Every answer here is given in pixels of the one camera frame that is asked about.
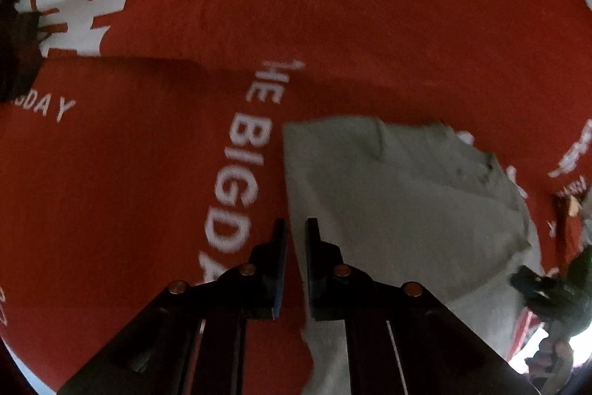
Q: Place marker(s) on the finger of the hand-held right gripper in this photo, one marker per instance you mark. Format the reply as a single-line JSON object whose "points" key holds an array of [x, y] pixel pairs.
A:
{"points": [[532, 284]]}

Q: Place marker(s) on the red printed blanket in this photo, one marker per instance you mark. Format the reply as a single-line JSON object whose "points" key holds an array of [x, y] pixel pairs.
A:
{"points": [[323, 6]]}

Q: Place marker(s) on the small grey fleece garment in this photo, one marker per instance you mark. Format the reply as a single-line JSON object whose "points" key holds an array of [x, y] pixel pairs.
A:
{"points": [[393, 191]]}

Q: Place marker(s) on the long red packet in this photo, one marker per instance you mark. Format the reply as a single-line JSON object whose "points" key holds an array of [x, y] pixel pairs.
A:
{"points": [[566, 214]]}

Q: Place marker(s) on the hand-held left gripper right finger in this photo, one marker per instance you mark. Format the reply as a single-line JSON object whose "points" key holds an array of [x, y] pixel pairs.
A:
{"points": [[317, 279]]}

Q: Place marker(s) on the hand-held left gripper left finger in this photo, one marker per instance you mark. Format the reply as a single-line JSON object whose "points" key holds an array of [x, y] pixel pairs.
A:
{"points": [[275, 279]]}

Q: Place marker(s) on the grey patterned cloth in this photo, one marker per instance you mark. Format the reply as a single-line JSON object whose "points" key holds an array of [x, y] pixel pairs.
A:
{"points": [[587, 203]]}

